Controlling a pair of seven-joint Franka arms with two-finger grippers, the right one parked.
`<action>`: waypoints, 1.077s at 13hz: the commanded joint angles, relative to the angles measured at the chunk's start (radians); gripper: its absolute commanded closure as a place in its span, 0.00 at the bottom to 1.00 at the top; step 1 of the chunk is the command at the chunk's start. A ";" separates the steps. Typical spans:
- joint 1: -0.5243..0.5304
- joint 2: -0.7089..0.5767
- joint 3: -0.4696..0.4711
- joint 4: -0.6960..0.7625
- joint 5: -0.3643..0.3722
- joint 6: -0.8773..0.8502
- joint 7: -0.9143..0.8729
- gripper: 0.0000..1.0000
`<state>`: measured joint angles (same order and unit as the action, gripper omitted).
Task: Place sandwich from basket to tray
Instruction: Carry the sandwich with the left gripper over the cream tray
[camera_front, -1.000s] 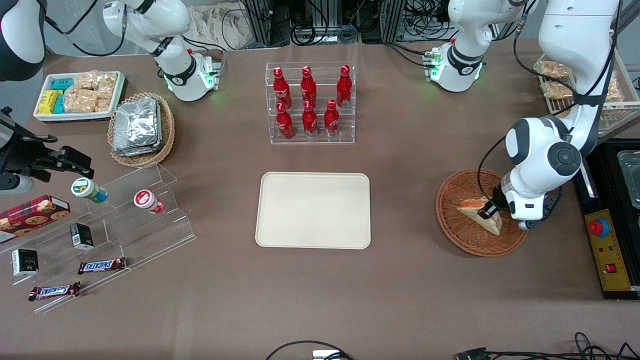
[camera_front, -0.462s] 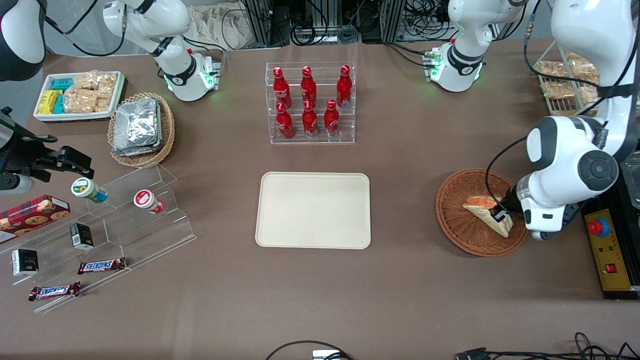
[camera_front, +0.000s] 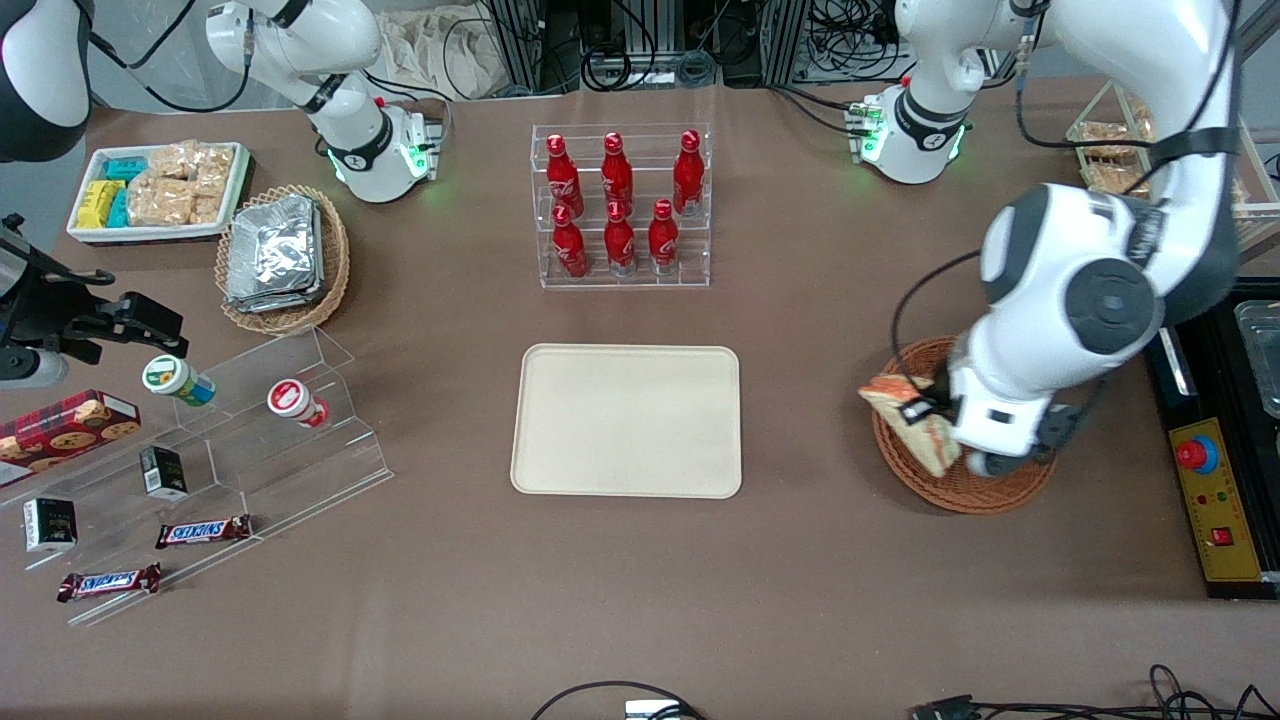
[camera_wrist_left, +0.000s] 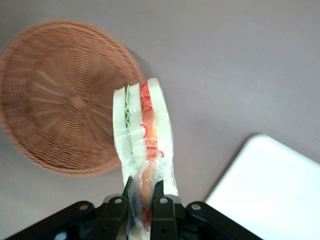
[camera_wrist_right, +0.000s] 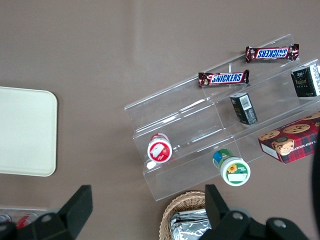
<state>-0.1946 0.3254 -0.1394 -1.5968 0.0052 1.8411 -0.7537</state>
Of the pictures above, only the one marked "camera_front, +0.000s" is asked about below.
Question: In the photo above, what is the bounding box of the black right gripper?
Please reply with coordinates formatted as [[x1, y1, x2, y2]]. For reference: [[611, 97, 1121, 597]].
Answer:
[[0, 262, 189, 365]]

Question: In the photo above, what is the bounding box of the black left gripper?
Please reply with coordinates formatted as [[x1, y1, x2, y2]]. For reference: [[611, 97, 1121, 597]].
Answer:
[[897, 360, 963, 427]]

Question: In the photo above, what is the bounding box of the triangular sandwich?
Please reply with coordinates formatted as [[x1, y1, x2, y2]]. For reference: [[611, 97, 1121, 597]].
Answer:
[[858, 375, 963, 478]]

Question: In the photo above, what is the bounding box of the white rectangular snack tray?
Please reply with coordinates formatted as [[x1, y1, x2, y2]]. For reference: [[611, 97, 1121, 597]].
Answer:
[[67, 142, 251, 245]]

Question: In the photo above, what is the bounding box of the brown wicker basket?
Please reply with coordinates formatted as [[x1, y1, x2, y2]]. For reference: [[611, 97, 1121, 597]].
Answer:
[[871, 336, 1059, 515]]

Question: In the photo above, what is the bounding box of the pale wicker basket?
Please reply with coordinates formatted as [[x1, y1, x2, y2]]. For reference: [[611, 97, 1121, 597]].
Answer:
[[215, 185, 351, 336]]

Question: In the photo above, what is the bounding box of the beige plastic tray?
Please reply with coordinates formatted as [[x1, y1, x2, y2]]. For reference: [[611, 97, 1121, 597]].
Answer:
[[510, 343, 743, 499]]

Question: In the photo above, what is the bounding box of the green lid cup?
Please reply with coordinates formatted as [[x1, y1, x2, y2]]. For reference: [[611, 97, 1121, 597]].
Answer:
[[141, 355, 217, 408]]

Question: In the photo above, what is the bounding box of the yellow snack pack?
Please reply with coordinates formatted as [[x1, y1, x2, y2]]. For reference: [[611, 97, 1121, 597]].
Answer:
[[77, 180, 126, 230]]

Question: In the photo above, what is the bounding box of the red plaid cookie box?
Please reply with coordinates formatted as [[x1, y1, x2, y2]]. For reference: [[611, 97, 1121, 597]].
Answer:
[[0, 389, 142, 476]]

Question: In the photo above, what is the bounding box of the silver foil pouch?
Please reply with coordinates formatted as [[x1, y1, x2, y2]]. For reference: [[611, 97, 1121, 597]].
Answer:
[[225, 205, 327, 314], [228, 196, 319, 299]]

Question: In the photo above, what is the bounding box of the small black box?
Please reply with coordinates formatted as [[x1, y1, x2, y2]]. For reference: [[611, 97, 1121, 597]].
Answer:
[[139, 446, 189, 501], [23, 497, 78, 554]]

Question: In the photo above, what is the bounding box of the red lid cup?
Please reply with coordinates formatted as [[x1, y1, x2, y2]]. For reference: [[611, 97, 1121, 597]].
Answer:
[[267, 379, 331, 430]]

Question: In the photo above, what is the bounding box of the brown Snickers bar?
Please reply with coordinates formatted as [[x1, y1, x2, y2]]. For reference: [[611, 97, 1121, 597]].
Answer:
[[155, 515, 254, 550], [57, 563, 163, 603]]

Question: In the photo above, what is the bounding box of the clear acrylic step display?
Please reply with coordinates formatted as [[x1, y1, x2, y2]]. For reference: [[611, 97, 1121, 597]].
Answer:
[[0, 325, 393, 628]]

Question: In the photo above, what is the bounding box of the clear bag of crackers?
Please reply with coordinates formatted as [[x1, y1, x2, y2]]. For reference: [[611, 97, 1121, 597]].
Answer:
[[1086, 163, 1141, 197], [1078, 121, 1153, 161]]

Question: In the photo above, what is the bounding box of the black equipment box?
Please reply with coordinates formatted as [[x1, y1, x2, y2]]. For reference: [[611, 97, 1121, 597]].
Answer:
[[1145, 278, 1280, 601]]

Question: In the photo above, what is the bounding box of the red cola bottle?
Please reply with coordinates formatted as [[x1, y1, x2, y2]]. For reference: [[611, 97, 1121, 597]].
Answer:
[[601, 132, 635, 213], [552, 205, 589, 279], [672, 130, 705, 217], [604, 200, 638, 277], [546, 134, 585, 217], [648, 198, 681, 276]]

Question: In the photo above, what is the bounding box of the clear acrylic bottle rack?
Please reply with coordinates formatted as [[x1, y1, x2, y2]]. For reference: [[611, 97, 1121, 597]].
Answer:
[[531, 123, 713, 290]]

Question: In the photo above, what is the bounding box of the yellow emergency stop panel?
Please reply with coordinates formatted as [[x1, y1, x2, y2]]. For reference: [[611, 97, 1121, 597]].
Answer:
[[1168, 417, 1264, 584]]

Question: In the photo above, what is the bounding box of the clear plastic container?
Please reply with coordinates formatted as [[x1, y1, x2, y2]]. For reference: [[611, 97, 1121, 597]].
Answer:
[[1233, 299, 1280, 419]]

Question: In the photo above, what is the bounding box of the beige cloth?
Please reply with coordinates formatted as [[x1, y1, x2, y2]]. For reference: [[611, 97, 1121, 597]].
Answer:
[[378, 8, 501, 101]]

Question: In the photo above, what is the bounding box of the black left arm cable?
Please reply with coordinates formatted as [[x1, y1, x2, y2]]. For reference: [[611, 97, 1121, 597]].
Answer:
[[890, 0, 1246, 391]]

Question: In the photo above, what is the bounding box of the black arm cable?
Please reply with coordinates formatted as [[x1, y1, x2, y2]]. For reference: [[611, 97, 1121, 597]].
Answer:
[[890, 0, 1246, 391], [85, 0, 251, 114]]

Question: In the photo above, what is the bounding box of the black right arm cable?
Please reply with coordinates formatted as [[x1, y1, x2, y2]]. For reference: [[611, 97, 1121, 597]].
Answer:
[[85, 0, 251, 114]]

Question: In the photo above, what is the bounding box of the white wire rack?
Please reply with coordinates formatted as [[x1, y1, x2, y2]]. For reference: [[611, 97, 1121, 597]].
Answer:
[[1065, 78, 1280, 220]]

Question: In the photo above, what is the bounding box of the black tangled cable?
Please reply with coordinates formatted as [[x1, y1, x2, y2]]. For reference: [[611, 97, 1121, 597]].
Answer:
[[975, 664, 1280, 720]]

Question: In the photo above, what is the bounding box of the aluminium frame post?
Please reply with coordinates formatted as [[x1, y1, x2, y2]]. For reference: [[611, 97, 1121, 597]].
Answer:
[[760, 0, 813, 87], [488, 0, 547, 93]]

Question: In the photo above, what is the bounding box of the black looped cable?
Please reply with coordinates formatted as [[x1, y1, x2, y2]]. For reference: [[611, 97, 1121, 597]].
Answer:
[[530, 681, 707, 720]]

